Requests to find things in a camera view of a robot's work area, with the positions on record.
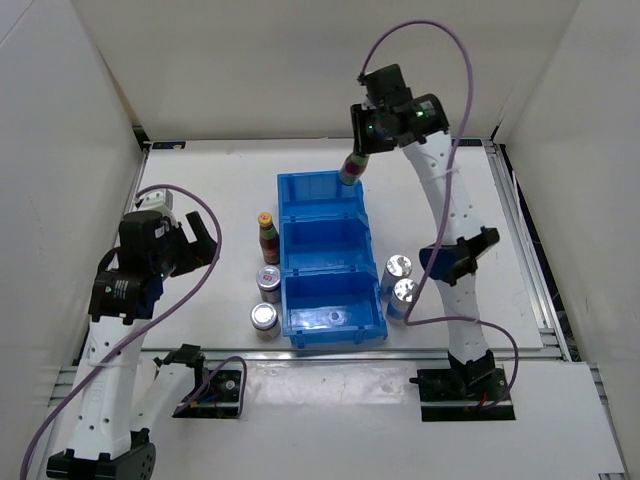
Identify sauce bottle yellow cap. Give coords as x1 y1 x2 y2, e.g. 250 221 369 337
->
339 152 369 186
257 212 280 265

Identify silver blue shaker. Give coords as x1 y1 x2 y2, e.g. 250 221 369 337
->
380 254 412 302
385 278 418 324

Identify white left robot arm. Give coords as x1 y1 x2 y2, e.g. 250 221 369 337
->
46 210 219 479

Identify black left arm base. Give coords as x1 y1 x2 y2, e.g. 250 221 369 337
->
172 356 248 420

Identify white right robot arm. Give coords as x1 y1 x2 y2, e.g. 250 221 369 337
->
340 94 500 400

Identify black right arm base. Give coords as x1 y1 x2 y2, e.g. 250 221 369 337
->
409 368 516 423

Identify blue far storage bin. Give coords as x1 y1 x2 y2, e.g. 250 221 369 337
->
277 170 367 221

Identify blue storage bin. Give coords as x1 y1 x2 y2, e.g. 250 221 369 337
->
280 215 376 274
277 170 367 221
281 268 388 349

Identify blue middle storage bin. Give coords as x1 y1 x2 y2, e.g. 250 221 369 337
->
280 215 376 274

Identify blue near storage bin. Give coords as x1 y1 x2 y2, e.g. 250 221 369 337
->
281 268 388 349

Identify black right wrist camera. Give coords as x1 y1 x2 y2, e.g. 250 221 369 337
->
358 64 412 105

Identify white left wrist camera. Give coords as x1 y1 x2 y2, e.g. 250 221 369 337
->
135 189 178 226

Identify aluminium frame rail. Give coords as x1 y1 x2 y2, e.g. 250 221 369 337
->
482 142 631 480

